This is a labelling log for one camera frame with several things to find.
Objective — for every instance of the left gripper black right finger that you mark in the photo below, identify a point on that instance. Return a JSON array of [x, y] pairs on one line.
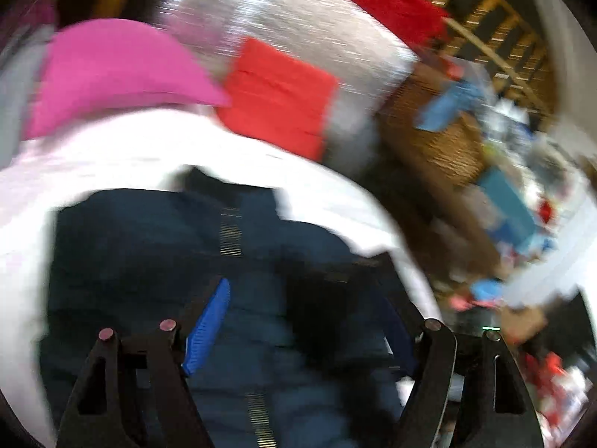
[[471, 384]]

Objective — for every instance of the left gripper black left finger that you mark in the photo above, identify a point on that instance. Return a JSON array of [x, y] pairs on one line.
[[106, 406]]

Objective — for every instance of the navy blue zip jacket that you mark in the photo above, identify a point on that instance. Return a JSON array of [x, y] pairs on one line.
[[301, 345]]

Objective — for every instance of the teal box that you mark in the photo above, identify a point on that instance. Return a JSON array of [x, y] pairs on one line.
[[516, 225]]

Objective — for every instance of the white bed sheet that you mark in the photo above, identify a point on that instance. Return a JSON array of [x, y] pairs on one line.
[[146, 149]]

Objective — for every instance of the wicker basket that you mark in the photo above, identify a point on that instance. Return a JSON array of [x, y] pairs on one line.
[[456, 152]]

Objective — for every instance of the light blue cloth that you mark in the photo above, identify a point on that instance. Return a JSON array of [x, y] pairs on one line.
[[440, 111]]

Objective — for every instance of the red cushion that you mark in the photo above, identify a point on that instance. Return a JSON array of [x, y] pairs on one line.
[[278, 99]]

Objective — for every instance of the pink pillow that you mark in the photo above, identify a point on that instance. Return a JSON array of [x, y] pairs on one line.
[[112, 63]]

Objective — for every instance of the grey garment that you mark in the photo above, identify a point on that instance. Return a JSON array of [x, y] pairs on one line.
[[21, 61]]

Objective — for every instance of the silver foil headboard panel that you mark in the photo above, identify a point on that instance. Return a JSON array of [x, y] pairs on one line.
[[334, 35]]

